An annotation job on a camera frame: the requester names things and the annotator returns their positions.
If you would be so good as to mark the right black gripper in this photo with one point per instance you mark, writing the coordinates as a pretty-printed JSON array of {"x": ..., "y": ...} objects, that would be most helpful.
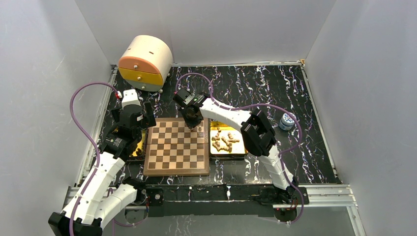
[{"x": 191, "y": 124}]

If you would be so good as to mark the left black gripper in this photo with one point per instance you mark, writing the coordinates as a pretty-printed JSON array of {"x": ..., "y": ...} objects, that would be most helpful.
[{"x": 148, "y": 120}]

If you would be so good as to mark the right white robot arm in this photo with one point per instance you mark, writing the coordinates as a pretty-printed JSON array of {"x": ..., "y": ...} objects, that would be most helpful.
[{"x": 258, "y": 137}]

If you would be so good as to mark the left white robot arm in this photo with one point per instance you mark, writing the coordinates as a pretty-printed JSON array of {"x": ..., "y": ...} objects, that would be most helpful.
[{"x": 88, "y": 213}]

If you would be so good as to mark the gold tin with dark pieces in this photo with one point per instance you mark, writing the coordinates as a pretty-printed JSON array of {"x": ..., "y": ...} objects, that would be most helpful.
[{"x": 139, "y": 152}]

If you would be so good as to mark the pile of light pieces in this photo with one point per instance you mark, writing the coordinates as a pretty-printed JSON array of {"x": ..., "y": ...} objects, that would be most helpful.
[{"x": 225, "y": 140}]

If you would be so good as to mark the gold tin with light pieces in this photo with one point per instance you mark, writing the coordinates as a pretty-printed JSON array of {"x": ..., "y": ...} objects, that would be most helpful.
[{"x": 214, "y": 123}]

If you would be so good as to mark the wooden chessboard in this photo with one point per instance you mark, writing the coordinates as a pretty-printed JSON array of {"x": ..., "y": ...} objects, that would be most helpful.
[{"x": 175, "y": 150}]

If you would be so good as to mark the round cream drawer box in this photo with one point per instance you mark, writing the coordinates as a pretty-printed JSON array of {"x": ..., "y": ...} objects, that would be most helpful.
[{"x": 146, "y": 63}]

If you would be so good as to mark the small blue white jar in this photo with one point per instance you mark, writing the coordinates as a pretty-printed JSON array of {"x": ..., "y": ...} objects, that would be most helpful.
[{"x": 286, "y": 122}]

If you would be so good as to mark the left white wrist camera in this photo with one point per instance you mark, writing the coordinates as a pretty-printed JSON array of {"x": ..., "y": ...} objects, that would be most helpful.
[{"x": 128, "y": 97}]

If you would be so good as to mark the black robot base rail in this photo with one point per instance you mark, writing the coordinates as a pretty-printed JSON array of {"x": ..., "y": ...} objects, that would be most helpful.
[{"x": 220, "y": 199}]

